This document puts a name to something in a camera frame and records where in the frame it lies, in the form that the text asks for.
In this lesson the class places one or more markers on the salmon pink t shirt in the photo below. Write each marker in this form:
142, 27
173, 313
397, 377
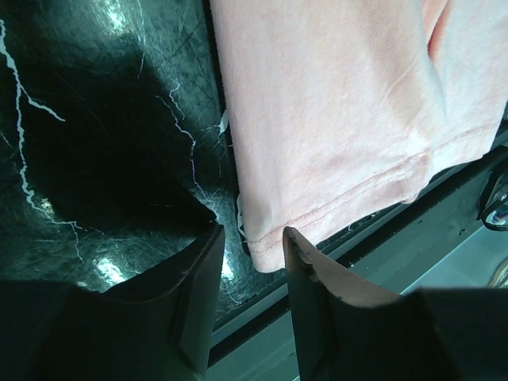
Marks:
339, 109

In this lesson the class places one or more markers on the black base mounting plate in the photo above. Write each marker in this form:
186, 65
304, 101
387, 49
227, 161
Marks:
392, 248

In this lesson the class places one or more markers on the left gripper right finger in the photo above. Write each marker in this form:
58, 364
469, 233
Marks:
346, 328

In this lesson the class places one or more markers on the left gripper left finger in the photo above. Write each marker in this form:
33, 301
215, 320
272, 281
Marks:
155, 326

